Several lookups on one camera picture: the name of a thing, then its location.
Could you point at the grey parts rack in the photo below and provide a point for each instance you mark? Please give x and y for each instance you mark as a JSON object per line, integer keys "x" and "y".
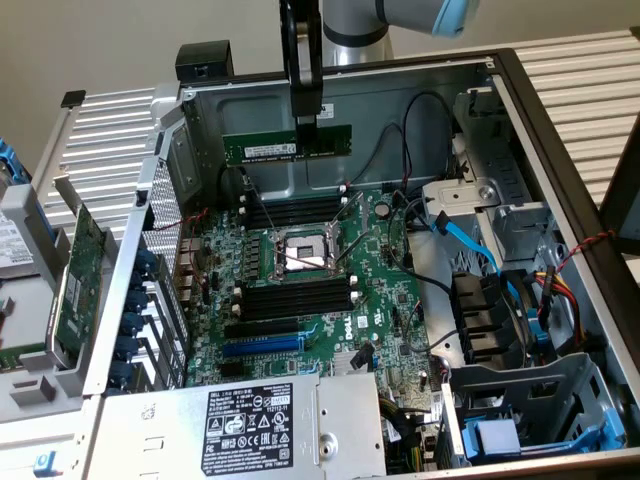
{"x": 30, "y": 310}

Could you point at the short black expansion slot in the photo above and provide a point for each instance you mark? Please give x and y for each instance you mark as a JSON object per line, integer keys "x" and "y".
{"x": 232, "y": 369}

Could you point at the silver chipset heatsink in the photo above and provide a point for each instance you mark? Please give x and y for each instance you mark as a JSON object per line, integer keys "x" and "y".
{"x": 342, "y": 365}

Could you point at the metal CPU socket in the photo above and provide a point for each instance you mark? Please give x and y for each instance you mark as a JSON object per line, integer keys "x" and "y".
{"x": 305, "y": 250}

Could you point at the black box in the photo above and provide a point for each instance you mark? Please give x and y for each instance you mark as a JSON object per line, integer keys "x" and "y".
{"x": 205, "y": 57}

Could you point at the blue plastic latch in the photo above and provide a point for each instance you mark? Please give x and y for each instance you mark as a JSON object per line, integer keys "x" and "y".
{"x": 542, "y": 335}

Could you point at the grey metal drive cage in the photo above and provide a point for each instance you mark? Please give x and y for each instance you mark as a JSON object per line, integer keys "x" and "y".
{"x": 500, "y": 165}

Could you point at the metal rear port stack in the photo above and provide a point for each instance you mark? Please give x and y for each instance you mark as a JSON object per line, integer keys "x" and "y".
{"x": 187, "y": 265}

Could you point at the silver hard disk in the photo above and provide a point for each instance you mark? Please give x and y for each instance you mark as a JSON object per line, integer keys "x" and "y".
{"x": 12, "y": 240}

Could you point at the black frame object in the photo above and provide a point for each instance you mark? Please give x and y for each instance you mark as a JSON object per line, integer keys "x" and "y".
{"x": 617, "y": 170}

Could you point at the blue expansion slot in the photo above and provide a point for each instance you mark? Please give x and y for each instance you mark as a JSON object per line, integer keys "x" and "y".
{"x": 260, "y": 347}

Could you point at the green graphics card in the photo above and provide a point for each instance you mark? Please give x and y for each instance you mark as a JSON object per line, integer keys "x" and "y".
{"x": 82, "y": 280}

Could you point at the black fan shroud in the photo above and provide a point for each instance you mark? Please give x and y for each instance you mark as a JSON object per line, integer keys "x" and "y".
{"x": 475, "y": 310}

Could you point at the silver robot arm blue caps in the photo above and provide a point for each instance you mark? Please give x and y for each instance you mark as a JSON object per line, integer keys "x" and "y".
{"x": 350, "y": 30}

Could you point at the grey metal disk bay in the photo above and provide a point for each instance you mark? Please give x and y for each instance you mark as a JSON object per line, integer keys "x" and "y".
{"x": 550, "y": 380}

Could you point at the open grey PC case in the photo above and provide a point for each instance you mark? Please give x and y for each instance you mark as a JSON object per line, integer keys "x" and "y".
{"x": 370, "y": 90}

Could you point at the blue slot retention clip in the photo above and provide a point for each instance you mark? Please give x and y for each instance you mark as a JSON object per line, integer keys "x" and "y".
{"x": 128, "y": 346}
{"x": 138, "y": 281}
{"x": 146, "y": 261}
{"x": 136, "y": 301}
{"x": 133, "y": 323}
{"x": 121, "y": 373}

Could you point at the blue plastic disk carrier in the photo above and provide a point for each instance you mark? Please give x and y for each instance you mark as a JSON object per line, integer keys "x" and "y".
{"x": 595, "y": 440}

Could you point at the long black expansion slot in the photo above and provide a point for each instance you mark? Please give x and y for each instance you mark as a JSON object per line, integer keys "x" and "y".
{"x": 260, "y": 329}

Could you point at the blue disk frame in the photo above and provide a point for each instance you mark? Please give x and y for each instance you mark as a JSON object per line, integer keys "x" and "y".
{"x": 10, "y": 160}

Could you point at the metal socket cover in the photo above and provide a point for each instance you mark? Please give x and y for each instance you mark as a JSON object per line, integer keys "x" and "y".
{"x": 356, "y": 201}

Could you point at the silver coin cell battery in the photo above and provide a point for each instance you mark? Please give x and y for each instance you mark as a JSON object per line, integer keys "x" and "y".
{"x": 383, "y": 209}

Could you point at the green Dell motherboard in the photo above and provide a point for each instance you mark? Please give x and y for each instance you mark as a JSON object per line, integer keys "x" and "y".
{"x": 370, "y": 270}

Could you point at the green circuit board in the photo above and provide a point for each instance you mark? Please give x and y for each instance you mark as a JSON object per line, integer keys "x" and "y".
{"x": 20, "y": 357}

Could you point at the blue push button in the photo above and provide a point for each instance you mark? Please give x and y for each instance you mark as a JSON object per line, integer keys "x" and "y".
{"x": 45, "y": 464}

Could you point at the silver power supply unit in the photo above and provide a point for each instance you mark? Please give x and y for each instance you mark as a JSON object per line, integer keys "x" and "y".
{"x": 165, "y": 440}

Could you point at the green RAM stick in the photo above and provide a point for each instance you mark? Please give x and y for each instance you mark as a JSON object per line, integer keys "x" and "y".
{"x": 260, "y": 147}

